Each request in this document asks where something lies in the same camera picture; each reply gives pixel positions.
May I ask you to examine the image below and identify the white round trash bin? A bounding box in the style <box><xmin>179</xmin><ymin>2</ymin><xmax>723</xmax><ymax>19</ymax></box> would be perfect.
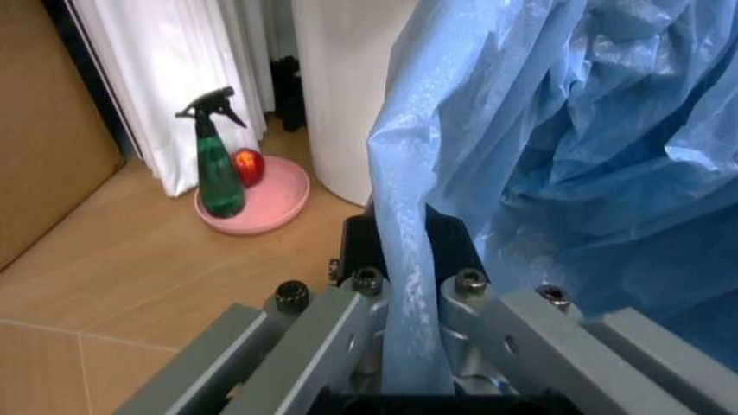
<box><xmin>290</xmin><ymin>0</ymin><xmax>427</xmax><ymax>208</ymax></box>

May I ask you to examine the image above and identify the blue plastic trash bag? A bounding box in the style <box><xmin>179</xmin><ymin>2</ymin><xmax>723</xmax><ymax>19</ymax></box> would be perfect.
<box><xmin>365</xmin><ymin>0</ymin><xmax>738</xmax><ymax>397</ymax></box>

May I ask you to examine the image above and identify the pink round plate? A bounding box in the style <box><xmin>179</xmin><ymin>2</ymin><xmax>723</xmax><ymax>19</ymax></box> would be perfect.
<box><xmin>194</xmin><ymin>156</ymin><xmax>312</xmax><ymax>237</ymax></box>

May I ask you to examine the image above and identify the red apple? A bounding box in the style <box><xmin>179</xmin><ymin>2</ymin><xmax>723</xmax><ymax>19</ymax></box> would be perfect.
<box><xmin>232</xmin><ymin>147</ymin><xmax>267</xmax><ymax>188</ymax></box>

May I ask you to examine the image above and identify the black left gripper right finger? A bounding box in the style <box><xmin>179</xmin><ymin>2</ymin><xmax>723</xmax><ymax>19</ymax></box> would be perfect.
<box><xmin>423</xmin><ymin>203</ymin><xmax>738</xmax><ymax>415</ymax></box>

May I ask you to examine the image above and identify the brown cardboard board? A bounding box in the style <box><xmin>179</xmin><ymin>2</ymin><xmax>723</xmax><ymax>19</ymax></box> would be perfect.
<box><xmin>0</xmin><ymin>0</ymin><xmax>127</xmax><ymax>272</ymax></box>

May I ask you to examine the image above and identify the white curtain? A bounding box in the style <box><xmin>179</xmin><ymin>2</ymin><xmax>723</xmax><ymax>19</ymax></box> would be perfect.
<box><xmin>73</xmin><ymin>0</ymin><xmax>296</xmax><ymax>199</ymax></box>

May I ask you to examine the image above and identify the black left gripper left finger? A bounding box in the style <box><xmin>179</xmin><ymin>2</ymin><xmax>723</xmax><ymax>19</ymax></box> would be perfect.
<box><xmin>111</xmin><ymin>213</ymin><xmax>401</xmax><ymax>415</ymax></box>

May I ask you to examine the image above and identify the green spray bottle black trigger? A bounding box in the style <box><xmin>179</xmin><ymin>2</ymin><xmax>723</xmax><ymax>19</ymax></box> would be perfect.
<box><xmin>175</xmin><ymin>86</ymin><xmax>250</xmax><ymax>218</ymax></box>

